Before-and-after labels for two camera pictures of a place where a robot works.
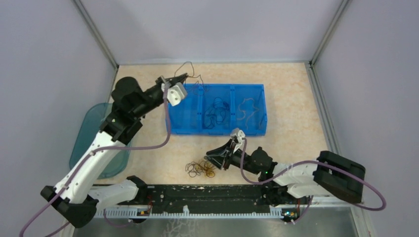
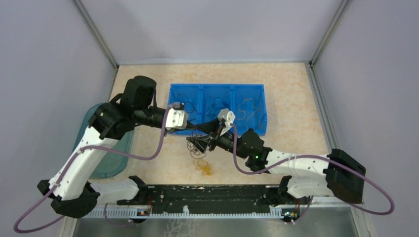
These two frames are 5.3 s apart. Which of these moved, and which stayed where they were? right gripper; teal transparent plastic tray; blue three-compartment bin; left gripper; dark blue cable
Moved: left gripper; right gripper
Stayed: teal transparent plastic tray; dark blue cable; blue three-compartment bin
